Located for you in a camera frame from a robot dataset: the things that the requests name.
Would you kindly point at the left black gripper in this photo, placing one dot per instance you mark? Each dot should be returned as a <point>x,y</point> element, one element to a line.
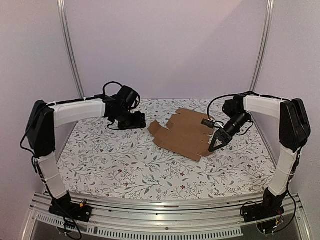
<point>140,122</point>

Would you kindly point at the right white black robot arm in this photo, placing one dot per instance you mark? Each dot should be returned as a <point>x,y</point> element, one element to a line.
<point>294,131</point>

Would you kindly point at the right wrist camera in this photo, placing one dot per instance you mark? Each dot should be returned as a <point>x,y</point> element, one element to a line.
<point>208,123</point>

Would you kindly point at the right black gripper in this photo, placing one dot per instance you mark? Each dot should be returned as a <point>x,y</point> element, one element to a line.
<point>223,132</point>

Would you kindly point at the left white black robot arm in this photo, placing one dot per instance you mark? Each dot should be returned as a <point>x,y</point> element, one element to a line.
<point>45,118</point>

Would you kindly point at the right aluminium frame post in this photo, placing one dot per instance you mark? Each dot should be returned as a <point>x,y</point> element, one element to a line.
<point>263,44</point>

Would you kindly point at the brown cardboard box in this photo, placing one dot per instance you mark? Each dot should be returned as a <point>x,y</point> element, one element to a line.
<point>183,134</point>

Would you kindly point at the left aluminium frame post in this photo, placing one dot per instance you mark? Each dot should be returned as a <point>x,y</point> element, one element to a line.
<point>61,5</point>

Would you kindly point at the aluminium frame post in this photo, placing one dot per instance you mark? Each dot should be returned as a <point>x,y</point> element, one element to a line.
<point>263,44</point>
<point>61,5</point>

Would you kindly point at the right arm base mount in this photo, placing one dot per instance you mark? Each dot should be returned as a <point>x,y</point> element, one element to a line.
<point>267,221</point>

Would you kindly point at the floral patterned table mat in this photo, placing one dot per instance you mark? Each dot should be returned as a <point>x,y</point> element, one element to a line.
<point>104,162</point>

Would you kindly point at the aluminium front rail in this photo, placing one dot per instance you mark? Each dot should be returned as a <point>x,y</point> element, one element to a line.
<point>202,219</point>

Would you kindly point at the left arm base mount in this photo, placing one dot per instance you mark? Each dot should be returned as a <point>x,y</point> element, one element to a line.
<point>64,207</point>

